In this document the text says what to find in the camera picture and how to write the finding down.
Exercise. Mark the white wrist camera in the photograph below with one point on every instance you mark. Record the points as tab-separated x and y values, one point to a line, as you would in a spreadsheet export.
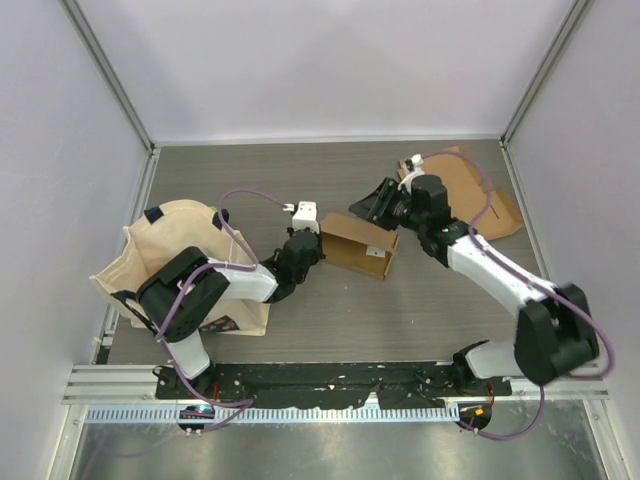
304	215
408	170

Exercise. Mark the beige canvas tote bag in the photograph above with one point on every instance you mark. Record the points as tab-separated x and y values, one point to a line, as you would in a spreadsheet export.
152	244

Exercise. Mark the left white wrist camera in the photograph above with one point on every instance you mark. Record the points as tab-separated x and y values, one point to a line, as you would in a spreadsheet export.
304	215

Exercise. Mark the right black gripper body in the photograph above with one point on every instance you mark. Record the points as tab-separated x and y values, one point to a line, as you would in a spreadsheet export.
396	208

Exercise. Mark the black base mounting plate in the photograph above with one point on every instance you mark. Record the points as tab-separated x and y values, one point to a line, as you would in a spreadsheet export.
338	386

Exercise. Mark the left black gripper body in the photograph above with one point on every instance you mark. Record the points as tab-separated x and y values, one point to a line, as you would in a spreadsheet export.
318	251

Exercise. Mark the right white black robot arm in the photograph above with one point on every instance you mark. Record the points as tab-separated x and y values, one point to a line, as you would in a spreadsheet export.
552	334

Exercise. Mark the brown cardboard box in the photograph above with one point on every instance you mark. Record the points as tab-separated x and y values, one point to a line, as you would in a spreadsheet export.
345	240
467	194

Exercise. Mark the small white plastic packet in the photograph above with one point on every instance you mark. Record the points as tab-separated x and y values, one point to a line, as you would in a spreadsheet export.
375	252

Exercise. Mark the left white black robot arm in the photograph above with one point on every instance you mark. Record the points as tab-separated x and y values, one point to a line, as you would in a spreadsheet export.
178	298

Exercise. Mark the white slotted cable duct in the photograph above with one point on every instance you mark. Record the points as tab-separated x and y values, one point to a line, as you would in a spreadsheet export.
186	414

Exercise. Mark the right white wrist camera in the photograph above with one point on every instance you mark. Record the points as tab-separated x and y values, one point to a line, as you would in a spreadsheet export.
408	170

